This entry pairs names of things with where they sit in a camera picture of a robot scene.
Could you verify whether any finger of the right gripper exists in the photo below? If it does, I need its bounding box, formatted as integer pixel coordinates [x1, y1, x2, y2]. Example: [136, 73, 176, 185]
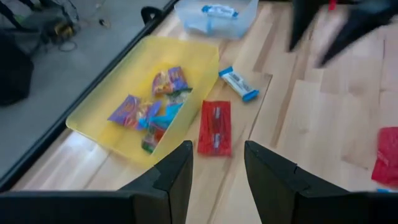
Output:
[287, 0, 322, 53]
[315, 5, 398, 68]

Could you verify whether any black floor bag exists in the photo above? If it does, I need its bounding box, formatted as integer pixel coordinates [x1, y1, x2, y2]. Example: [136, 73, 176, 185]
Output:
[0, 26, 35, 106]

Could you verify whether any green candy stick pack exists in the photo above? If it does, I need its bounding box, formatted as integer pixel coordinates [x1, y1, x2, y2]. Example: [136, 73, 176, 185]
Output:
[141, 123, 165, 154]
[166, 88, 193, 98]

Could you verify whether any clear plastic bin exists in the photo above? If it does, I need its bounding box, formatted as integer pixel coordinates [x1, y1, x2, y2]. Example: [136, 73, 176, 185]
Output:
[174, 0, 259, 40]

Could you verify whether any red candy pack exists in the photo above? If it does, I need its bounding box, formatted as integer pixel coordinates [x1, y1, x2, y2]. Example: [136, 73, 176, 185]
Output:
[197, 100, 233, 157]
[371, 126, 398, 187]

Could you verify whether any black aluminium frame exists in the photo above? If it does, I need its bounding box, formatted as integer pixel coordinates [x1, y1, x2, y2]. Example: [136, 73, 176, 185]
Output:
[0, 0, 180, 192]

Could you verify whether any yellow plastic bin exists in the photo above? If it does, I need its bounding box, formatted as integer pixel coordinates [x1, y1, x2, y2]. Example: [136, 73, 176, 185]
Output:
[65, 35, 221, 167]

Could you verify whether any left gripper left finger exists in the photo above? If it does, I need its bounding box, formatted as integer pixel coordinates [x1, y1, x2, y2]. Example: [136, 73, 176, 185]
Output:
[120, 139, 195, 224]

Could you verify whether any yellow floor tool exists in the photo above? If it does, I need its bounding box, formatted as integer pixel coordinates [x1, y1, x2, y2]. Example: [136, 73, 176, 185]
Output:
[46, 18, 78, 52]

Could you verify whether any blue candy bag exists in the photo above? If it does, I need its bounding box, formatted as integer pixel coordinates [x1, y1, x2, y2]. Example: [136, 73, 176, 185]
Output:
[155, 102, 184, 125]
[138, 101, 162, 130]

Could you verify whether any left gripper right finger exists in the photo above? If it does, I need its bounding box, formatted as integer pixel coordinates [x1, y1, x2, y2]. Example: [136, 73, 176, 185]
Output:
[244, 141, 348, 224]

